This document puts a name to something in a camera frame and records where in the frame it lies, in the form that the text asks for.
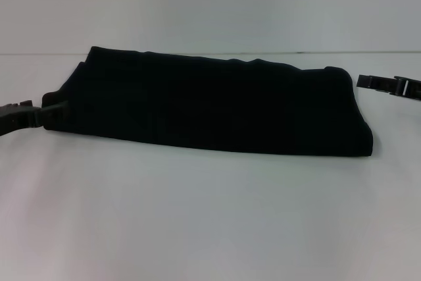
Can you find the black t-shirt with FREE print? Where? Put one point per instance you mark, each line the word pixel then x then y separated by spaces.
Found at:
pixel 210 106

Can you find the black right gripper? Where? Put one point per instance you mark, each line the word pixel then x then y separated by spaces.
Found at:
pixel 415 88

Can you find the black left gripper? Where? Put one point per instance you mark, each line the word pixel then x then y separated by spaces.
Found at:
pixel 8 116

